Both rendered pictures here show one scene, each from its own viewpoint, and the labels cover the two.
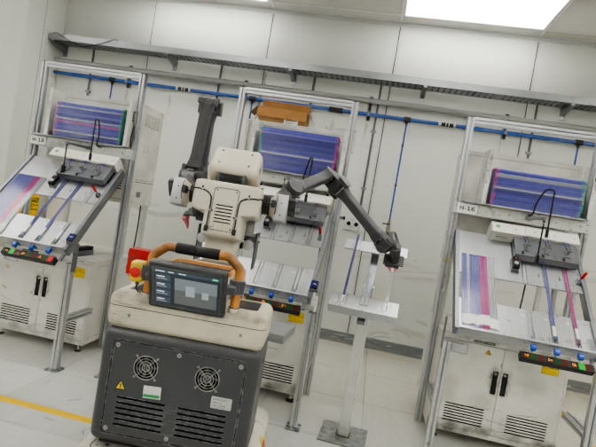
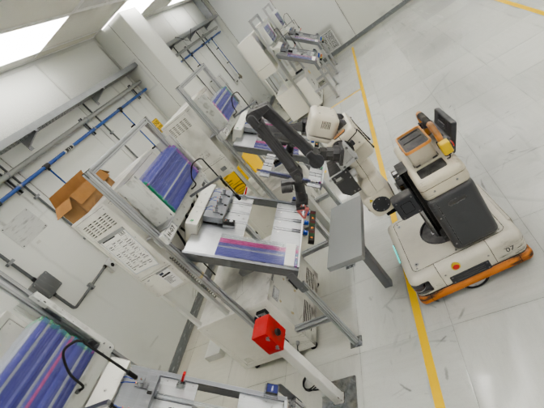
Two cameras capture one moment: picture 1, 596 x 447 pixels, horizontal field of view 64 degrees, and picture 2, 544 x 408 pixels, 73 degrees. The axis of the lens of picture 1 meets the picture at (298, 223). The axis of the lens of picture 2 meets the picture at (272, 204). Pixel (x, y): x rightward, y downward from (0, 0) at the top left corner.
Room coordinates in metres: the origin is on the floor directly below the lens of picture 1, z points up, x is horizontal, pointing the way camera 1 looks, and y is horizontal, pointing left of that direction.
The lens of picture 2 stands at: (1.92, 2.26, 1.94)
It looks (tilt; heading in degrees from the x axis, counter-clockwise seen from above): 23 degrees down; 289
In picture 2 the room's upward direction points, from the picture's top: 41 degrees counter-clockwise
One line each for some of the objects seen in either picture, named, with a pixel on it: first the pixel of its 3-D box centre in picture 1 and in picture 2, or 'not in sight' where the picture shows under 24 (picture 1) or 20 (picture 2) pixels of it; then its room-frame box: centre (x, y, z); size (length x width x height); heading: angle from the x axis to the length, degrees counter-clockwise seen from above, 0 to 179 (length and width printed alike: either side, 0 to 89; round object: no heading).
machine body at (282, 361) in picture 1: (262, 332); (265, 301); (3.23, 0.11, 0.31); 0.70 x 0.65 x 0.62; 81
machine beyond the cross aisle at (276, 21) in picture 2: not in sight; (289, 48); (2.22, -6.26, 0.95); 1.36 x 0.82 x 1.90; 171
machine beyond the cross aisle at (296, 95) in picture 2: not in sight; (281, 66); (2.46, -4.83, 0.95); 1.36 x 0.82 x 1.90; 171
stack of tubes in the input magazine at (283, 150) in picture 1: (298, 152); (167, 179); (3.10, 0.07, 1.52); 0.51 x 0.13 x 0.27; 81
